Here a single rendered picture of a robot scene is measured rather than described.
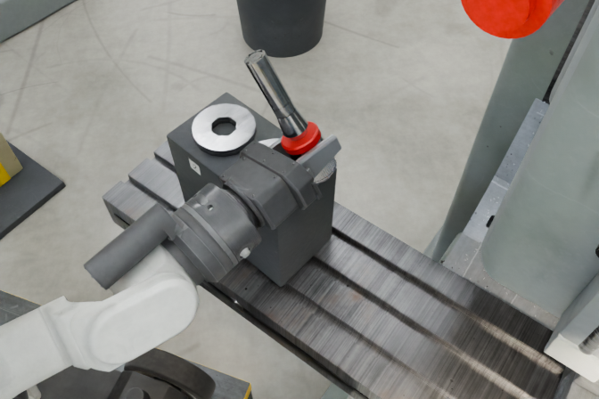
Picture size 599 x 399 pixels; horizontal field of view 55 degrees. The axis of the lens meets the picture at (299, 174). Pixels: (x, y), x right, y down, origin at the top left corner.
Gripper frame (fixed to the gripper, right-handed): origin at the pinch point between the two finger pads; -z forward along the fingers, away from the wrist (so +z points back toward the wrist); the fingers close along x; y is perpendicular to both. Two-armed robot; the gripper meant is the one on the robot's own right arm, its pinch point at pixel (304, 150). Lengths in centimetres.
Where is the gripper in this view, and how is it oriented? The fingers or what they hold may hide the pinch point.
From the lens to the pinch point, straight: 67.7
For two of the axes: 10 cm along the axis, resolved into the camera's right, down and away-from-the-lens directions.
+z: -7.1, 6.4, -2.9
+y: 3.8, 6.9, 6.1
